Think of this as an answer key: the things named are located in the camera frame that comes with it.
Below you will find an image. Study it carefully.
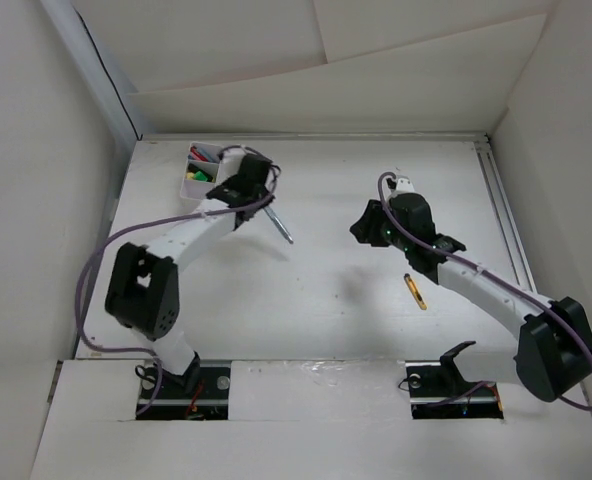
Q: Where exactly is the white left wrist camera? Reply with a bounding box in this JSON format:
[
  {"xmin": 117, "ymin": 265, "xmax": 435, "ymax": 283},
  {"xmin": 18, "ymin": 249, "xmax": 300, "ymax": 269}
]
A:
[{"xmin": 219, "ymin": 145, "xmax": 253, "ymax": 178}]

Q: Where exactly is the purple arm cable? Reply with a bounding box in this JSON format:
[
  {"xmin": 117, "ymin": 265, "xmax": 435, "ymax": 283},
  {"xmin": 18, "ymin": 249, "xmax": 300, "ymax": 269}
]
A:
[
  {"xmin": 377, "ymin": 171, "xmax": 592, "ymax": 411},
  {"xmin": 75, "ymin": 144, "xmax": 281, "ymax": 416}
]

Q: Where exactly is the light blue pen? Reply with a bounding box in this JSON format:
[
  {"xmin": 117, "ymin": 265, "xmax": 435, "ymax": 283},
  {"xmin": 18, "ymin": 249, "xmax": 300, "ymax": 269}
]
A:
[{"xmin": 264, "ymin": 206, "xmax": 294, "ymax": 245}]

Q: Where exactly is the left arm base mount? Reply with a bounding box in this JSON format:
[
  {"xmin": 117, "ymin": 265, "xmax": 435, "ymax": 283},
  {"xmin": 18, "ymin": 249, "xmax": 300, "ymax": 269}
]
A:
[{"xmin": 134, "ymin": 360, "xmax": 231, "ymax": 421}]

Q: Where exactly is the white three-compartment organizer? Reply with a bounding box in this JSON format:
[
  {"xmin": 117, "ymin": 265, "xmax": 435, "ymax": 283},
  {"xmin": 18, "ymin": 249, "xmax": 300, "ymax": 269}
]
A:
[{"xmin": 180, "ymin": 142, "xmax": 224, "ymax": 201}]

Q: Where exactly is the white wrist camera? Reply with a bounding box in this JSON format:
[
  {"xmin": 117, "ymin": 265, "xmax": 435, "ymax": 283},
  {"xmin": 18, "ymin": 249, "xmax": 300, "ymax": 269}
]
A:
[
  {"xmin": 387, "ymin": 176, "xmax": 415, "ymax": 195},
  {"xmin": 219, "ymin": 145, "xmax": 253, "ymax": 178}
]

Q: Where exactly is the blue clear pen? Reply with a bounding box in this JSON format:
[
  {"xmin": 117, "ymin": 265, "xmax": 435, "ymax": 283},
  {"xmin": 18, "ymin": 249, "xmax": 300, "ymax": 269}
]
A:
[{"xmin": 197, "ymin": 146, "xmax": 221, "ymax": 162}]

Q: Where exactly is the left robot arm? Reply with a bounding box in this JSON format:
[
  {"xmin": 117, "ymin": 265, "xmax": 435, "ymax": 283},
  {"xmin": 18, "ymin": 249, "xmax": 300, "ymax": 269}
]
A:
[{"xmin": 105, "ymin": 152, "xmax": 280, "ymax": 397}]

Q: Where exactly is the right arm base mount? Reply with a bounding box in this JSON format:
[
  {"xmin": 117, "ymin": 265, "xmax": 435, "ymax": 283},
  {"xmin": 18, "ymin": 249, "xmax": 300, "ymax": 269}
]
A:
[{"xmin": 397, "ymin": 341, "xmax": 504, "ymax": 420}]

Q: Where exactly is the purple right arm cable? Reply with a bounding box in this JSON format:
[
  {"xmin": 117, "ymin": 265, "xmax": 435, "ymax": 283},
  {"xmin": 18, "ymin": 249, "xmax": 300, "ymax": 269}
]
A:
[{"xmin": 377, "ymin": 171, "xmax": 592, "ymax": 411}]

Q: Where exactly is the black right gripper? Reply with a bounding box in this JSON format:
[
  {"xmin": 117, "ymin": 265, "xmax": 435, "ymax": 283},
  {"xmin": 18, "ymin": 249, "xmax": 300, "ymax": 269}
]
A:
[{"xmin": 349, "ymin": 199, "xmax": 413, "ymax": 252}]

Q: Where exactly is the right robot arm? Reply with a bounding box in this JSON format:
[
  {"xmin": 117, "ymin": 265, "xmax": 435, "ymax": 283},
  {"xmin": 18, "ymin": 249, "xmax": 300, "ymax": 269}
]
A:
[{"xmin": 350, "ymin": 193, "xmax": 592, "ymax": 402}]

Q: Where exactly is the red gel pen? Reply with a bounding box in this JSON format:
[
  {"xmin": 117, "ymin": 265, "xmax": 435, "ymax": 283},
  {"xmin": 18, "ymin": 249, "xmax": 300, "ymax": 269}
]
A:
[{"xmin": 190, "ymin": 147, "xmax": 209, "ymax": 162}]

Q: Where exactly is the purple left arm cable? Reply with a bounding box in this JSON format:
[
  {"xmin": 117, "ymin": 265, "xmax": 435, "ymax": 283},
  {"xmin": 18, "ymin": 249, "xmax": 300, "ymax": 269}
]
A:
[{"xmin": 75, "ymin": 144, "xmax": 281, "ymax": 416}]

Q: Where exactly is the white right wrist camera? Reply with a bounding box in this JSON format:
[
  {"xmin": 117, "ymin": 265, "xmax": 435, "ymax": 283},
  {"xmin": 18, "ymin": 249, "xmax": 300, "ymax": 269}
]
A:
[{"xmin": 387, "ymin": 176, "xmax": 415, "ymax": 195}]

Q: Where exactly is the black marker green cap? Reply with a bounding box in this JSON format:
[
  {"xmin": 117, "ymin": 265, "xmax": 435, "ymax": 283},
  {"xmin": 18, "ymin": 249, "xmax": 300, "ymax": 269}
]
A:
[{"xmin": 194, "ymin": 172, "xmax": 212, "ymax": 182}]

